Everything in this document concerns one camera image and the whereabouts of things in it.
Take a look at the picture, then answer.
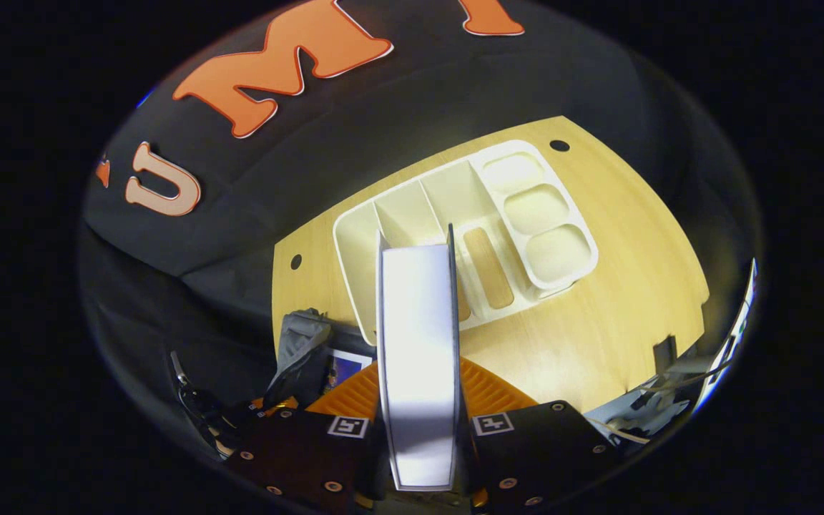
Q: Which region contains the white bookshelf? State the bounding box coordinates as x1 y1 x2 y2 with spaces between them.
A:
332 139 599 346

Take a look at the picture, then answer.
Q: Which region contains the blue cover book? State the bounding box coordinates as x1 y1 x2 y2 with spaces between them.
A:
324 349 373 394

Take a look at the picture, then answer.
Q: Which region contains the portrait cover book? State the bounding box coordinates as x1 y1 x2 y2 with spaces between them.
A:
376 224 463 493

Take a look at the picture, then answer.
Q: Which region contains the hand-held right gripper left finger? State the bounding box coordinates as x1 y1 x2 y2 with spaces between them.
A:
226 358 388 512

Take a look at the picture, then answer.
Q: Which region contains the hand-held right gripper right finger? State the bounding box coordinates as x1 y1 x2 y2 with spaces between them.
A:
458 358 624 509

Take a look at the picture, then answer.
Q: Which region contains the grey schoolbag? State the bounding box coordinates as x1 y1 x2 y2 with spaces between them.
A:
269 309 377 412

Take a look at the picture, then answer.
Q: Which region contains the monitor screen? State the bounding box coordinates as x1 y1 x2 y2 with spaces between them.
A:
695 259 757 412

